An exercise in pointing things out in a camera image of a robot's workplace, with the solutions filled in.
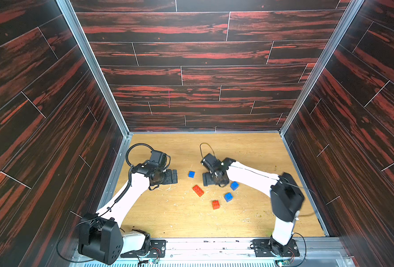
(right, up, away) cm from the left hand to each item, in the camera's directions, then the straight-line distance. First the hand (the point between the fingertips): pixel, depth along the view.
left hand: (170, 178), depth 84 cm
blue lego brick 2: (+30, -10, +2) cm, 32 cm away
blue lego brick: (+35, -6, +9) cm, 37 cm away
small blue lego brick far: (+10, 0, +12) cm, 16 cm away
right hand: (+23, -1, +6) cm, 24 cm away
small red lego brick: (+23, -13, -1) cm, 27 cm away
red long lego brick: (+14, -8, +6) cm, 18 cm away
